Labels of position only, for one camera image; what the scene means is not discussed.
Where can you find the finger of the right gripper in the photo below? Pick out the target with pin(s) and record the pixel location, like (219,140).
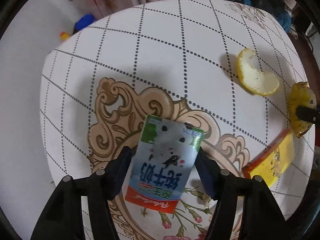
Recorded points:
(308,114)

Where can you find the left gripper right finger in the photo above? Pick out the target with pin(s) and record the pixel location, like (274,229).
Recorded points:
(261,215)

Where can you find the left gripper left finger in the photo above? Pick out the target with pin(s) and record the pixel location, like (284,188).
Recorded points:
(61,217)

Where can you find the yellow wrapper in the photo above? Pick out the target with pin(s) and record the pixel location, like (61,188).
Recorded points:
(301,95)

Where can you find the orange peel piece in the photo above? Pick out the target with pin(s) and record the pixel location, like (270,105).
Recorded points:
(255,81)

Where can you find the yellow orange box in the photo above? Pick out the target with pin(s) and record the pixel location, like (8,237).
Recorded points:
(273,161)

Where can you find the milk drink carton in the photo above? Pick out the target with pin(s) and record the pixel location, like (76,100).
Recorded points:
(165,156)

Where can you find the white patterned tablecloth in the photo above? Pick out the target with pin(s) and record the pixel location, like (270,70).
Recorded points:
(175,59)

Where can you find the blue lidded container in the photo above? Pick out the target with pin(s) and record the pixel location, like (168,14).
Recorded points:
(83,22)

